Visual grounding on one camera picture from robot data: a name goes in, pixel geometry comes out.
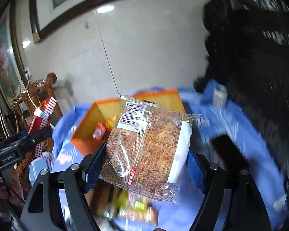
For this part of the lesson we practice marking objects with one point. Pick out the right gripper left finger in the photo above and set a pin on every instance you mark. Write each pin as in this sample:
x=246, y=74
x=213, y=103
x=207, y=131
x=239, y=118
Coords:
x=92, y=166

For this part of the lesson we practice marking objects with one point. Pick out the dark carved wooden furniture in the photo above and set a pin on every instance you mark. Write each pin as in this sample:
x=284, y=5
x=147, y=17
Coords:
x=248, y=52

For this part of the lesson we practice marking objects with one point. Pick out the orange round cake pack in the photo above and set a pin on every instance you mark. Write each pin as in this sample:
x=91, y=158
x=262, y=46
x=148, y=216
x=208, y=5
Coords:
x=150, y=162

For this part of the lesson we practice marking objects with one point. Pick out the orange cardboard box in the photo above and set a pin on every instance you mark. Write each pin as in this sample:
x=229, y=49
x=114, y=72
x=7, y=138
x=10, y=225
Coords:
x=129, y=115

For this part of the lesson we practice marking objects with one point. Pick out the small white can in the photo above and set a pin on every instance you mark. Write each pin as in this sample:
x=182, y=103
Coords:
x=220, y=96

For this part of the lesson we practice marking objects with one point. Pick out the wall power socket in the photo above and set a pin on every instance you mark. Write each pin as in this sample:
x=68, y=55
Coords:
x=27, y=72

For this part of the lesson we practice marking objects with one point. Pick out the red sandwich biscuit pack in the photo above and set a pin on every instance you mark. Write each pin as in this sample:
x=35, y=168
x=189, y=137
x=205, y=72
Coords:
x=99, y=131

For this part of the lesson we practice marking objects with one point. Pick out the black phone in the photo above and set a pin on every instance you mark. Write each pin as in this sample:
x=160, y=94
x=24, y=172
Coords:
x=229, y=153

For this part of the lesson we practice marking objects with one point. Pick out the red cracker snack pack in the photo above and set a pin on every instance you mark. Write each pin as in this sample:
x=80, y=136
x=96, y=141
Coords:
x=40, y=120

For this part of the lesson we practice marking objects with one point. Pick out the blue patterned tablecloth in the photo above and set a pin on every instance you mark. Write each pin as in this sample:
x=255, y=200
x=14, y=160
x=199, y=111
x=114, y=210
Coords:
x=246, y=198

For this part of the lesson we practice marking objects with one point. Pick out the carved wooden chair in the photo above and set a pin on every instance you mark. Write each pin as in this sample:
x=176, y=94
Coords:
x=31, y=96

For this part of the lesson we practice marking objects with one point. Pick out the green edged soda crackers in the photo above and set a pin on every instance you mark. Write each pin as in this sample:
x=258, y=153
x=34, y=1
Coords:
x=113, y=202

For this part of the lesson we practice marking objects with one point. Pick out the framed flower painting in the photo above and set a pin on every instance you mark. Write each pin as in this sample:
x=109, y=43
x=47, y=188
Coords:
x=12, y=79

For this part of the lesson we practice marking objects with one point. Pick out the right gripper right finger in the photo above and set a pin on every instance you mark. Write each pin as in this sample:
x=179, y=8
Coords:
x=195, y=172

